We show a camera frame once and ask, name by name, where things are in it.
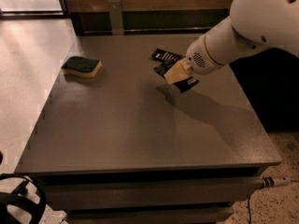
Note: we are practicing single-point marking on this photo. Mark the black office chair base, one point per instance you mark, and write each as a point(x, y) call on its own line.
point(17, 197)

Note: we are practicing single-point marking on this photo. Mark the white drawer handle knob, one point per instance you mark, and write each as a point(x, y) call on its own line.
point(270, 182)

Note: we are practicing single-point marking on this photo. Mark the left metal wall bracket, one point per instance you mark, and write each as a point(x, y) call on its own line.
point(115, 14)

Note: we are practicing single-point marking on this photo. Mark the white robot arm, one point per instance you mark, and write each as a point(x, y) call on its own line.
point(252, 26)

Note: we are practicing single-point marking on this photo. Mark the grey drawer cabinet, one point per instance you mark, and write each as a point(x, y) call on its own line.
point(124, 147)

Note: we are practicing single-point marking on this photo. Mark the dark blue rxbar wrapper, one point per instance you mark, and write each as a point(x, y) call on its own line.
point(183, 85)

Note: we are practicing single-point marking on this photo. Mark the green and yellow sponge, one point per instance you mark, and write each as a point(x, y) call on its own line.
point(81, 67)

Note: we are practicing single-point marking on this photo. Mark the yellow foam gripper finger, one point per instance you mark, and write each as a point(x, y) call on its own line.
point(181, 70)

